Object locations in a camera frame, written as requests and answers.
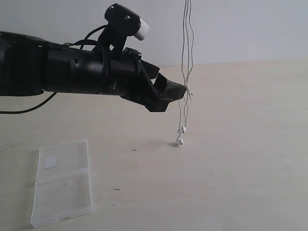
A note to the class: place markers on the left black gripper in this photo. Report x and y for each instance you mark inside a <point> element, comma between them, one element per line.
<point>131,78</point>

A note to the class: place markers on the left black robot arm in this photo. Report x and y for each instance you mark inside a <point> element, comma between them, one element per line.
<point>30,66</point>

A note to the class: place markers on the white sticker label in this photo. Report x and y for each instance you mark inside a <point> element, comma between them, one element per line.
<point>50,162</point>

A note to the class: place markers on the clear plastic storage case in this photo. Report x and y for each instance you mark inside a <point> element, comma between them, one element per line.
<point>62,191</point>

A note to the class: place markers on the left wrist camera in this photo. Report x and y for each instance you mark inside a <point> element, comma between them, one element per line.
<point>122,23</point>

